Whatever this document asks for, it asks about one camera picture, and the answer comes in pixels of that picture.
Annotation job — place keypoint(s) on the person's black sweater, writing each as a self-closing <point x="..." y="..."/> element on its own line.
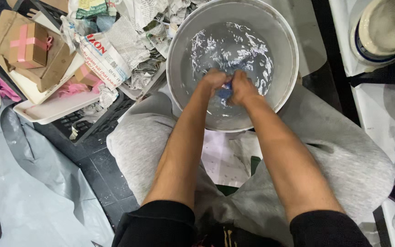
<point x="163" y="226"/>

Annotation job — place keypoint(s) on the black plastic crate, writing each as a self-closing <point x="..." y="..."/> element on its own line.
<point x="91" y="120"/>

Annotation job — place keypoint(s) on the grey plastic bucket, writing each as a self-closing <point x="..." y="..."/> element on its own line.
<point x="266" y="44"/>

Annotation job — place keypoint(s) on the white plastic tray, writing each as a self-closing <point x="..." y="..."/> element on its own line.
<point x="53" y="106"/>

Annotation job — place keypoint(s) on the person's left fingers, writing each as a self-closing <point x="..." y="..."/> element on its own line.
<point x="225" y="79"/>

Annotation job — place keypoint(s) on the heap of crumpled newspapers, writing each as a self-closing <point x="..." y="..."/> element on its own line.
<point x="129" y="41"/>

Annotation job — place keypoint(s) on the person's grey sweatpants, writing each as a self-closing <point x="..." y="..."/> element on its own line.
<point x="338" y="171"/>

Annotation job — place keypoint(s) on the flat brown cardboard box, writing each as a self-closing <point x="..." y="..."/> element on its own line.
<point x="46" y="65"/>

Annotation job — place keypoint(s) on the blue cloth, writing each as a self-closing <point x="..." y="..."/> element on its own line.
<point x="224" y="92"/>

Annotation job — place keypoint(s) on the person's right hand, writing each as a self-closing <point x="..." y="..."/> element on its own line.
<point x="241" y="90"/>

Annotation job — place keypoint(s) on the person's left hand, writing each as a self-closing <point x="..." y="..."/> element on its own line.
<point x="214" y="80"/>

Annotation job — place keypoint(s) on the person's right fingers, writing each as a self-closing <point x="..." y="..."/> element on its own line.
<point x="232" y="85"/>

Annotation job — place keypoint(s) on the white ceramic jar blue band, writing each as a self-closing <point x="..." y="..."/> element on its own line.
<point x="382" y="31"/>

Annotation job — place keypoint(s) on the grey plastic sheet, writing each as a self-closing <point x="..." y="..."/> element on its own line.
<point x="36" y="185"/>

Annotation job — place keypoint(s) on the brown box with pink ribbon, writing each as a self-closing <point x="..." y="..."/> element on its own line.
<point x="27" y="46"/>

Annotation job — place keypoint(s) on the small brown box pink ribbon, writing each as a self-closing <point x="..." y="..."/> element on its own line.
<point x="87" y="76"/>

